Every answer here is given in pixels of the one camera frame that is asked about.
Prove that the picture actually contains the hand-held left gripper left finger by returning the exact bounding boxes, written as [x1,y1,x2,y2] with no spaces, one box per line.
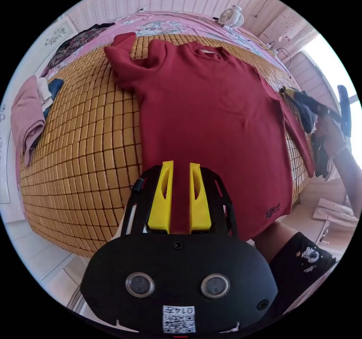
[147,160,174,229]

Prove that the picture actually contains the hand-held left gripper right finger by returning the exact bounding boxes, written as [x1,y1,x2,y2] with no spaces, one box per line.
[190,162,212,231]

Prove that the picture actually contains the red long sleeve shirt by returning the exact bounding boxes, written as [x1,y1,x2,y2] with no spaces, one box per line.
[104,32,316,241]

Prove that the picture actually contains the person's right forearm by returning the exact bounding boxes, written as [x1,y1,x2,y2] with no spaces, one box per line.
[329,142,362,221]

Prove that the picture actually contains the person's right hand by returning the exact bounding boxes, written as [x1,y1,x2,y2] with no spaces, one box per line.
[317,115,348,155]

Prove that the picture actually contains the window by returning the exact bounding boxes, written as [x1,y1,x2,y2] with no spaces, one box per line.
[301,32,359,102]

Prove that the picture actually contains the pile of clothes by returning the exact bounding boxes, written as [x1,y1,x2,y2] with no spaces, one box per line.
[11,75,65,167]
[278,86,336,179]
[42,22,115,73]

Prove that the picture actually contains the bed with woven mat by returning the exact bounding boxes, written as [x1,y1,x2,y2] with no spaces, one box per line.
[17,12,315,258]

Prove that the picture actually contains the white fan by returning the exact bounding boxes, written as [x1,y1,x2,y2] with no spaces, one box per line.
[217,5,245,31]

